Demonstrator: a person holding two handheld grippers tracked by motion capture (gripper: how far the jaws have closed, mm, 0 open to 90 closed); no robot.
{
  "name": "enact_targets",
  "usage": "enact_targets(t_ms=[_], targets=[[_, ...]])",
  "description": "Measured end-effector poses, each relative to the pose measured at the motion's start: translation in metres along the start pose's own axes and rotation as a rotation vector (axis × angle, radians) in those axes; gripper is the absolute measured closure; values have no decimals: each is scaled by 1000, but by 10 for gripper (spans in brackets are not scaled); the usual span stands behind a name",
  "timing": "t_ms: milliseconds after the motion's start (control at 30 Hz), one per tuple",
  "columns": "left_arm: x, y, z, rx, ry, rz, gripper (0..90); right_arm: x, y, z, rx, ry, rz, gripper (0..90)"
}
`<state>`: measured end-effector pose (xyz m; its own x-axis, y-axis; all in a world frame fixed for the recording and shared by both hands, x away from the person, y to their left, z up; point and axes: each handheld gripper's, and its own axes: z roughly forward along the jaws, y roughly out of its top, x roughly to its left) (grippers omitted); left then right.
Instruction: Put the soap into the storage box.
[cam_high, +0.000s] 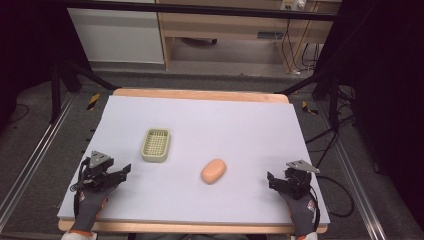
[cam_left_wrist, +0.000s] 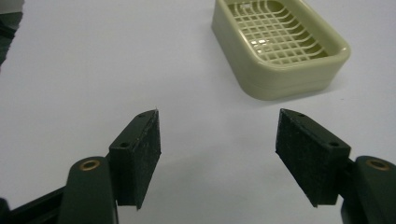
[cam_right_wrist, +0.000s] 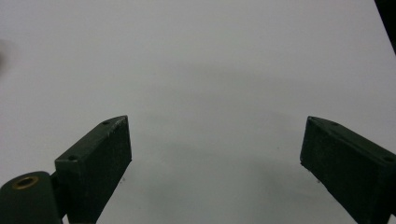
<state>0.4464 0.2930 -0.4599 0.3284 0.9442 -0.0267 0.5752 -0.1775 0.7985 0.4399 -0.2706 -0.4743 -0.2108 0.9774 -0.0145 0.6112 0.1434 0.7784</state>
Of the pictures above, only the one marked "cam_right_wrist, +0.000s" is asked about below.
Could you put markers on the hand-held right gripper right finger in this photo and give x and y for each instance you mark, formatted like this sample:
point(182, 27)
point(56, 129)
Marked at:
point(348, 168)

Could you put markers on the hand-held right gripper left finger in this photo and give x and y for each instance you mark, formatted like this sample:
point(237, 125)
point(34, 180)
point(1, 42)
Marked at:
point(93, 168)

